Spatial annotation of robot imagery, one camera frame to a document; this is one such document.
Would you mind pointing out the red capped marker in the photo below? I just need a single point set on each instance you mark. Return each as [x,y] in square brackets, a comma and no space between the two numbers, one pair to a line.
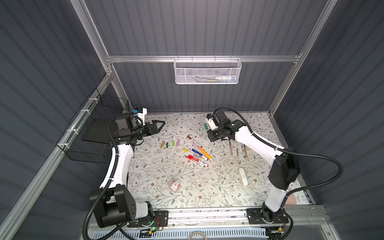
[198,161]
[195,162]

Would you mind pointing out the purple highlighter pen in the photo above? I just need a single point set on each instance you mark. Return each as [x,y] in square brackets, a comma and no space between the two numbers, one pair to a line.
[231,149]

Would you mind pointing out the blue capped marker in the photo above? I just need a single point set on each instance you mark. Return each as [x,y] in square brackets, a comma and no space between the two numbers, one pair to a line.
[199,154]

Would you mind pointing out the metal base rail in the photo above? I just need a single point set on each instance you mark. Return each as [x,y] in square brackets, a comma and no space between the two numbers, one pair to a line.
[239,216]

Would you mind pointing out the white eraser case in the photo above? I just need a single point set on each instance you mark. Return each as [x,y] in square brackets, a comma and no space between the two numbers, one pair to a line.
[243,177]

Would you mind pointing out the small red white box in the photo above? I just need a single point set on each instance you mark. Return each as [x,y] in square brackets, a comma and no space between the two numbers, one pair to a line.
[174,185]

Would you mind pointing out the white wire mesh basket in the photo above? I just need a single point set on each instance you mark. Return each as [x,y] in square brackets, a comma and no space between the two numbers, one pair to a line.
[207,71]

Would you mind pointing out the yellow capped marker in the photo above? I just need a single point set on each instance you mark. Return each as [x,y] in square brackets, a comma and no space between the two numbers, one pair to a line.
[192,153]

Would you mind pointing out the black wire side basket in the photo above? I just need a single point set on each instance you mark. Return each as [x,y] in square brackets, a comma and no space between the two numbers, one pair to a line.
[88,140]

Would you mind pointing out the orange highlighter pen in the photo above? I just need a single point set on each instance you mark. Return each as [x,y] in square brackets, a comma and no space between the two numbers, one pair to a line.
[205,153]

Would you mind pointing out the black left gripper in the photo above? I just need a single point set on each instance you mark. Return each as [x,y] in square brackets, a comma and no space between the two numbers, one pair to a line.
[155,130]

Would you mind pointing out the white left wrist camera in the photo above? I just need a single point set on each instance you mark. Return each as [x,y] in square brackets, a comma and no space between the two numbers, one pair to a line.
[141,113]

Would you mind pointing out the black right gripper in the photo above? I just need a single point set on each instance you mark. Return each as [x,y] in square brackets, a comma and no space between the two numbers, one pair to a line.
[211,138]

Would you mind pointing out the pink pencil case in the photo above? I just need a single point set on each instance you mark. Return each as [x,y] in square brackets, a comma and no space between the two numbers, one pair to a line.
[291,200]

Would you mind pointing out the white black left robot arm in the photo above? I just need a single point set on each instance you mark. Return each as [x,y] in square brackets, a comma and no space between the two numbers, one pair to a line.
[113,204]

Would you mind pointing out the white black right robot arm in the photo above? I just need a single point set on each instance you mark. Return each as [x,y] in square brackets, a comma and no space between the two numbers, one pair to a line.
[200,174]

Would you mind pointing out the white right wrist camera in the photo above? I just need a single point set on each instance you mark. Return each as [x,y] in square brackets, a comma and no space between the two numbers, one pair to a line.
[210,122]

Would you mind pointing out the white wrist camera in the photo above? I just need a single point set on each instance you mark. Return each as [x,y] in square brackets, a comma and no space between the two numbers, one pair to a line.
[141,113]
[210,122]

